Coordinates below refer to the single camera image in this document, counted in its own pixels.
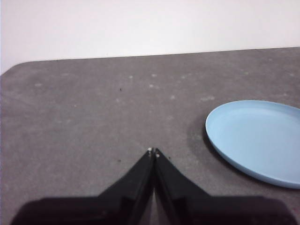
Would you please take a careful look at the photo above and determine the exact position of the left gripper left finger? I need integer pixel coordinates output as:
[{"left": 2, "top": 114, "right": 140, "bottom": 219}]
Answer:
[{"left": 10, "top": 147, "right": 155, "bottom": 225}]

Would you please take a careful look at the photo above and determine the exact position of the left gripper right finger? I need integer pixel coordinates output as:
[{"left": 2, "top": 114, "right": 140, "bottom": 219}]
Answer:
[{"left": 153, "top": 147, "right": 294, "bottom": 225}]

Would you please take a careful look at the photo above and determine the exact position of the light blue round plate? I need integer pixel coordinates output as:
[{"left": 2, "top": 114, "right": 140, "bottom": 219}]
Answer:
[{"left": 205, "top": 100, "right": 300, "bottom": 189}]

